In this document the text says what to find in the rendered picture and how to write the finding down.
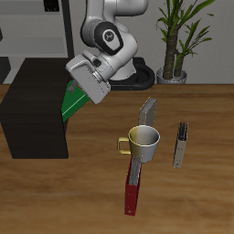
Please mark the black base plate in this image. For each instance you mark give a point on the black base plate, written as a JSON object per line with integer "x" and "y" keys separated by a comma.
{"x": 145, "y": 77}

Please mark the dark brown desk caddy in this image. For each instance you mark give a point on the dark brown desk caddy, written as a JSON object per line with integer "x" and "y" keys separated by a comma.
{"x": 33, "y": 115}

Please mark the yellow and white mug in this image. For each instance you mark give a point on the yellow and white mug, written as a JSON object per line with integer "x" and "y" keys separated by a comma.
{"x": 144, "y": 144}

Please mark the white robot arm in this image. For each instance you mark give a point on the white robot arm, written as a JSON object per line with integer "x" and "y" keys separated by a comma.
{"x": 122, "y": 45}

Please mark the wide grey book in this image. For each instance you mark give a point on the wide grey book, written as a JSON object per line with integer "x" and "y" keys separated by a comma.
{"x": 148, "y": 112}

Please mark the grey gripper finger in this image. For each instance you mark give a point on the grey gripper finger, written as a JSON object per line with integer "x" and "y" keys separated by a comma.
{"x": 72, "y": 87}

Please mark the green book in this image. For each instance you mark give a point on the green book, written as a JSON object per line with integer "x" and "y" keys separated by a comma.
{"x": 72, "y": 105}

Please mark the black items on shelf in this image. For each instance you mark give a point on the black items on shelf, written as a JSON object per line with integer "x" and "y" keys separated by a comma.
{"x": 51, "y": 5}

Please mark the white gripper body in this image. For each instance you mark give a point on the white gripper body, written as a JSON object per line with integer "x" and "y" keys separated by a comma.
{"x": 91, "y": 83}

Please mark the pot plant in white pot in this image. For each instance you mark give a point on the pot plant in white pot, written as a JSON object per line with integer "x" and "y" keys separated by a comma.
{"x": 171, "y": 51}

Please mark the red book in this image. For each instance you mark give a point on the red book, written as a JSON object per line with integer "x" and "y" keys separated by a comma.
{"x": 132, "y": 192}

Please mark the narrow grey book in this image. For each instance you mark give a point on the narrow grey book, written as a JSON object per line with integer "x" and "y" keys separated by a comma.
{"x": 180, "y": 149}

